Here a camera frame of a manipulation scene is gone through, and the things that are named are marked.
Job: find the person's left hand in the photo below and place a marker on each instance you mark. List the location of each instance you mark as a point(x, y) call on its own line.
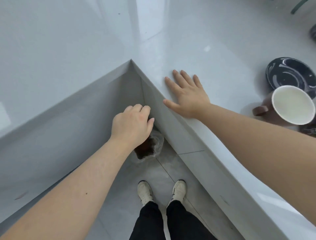
point(129, 127)

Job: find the person's right hand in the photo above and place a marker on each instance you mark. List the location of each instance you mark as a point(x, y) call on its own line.
point(191, 100)

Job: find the person's right middle finger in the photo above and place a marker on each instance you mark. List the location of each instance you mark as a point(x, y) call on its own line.
point(180, 78)

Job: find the person's left thumb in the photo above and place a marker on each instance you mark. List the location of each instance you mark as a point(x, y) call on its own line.
point(150, 124)

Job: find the person's right little finger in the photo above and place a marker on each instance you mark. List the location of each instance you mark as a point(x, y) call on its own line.
point(198, 81)

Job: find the person's right thumb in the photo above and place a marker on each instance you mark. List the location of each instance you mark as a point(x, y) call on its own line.
point(170, 105)

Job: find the clear plastic bag brown contents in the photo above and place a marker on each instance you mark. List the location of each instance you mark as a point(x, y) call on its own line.
point(151, 147)

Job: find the person's right forearm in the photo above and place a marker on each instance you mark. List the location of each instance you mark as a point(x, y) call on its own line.
point(259, 148)

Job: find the person's left forearm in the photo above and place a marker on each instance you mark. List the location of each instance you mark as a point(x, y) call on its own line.
point(74, 190)

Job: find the white left shoe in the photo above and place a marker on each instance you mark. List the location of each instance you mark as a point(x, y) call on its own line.
point(145, 192)

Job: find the white shoe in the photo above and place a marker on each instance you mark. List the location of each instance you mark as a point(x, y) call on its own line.
point(179, 190)
point(145, 192)

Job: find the white right shoe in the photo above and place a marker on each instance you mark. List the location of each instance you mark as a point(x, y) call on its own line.
point(179, 190)

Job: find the dark blue glazed plate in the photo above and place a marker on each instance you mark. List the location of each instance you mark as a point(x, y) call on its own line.
point(288, 71)

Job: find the brown mug white inside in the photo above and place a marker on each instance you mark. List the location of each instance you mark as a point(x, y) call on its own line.
point(292, 105)

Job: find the black trousers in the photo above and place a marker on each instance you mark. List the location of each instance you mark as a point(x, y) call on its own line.
point(177, 222)

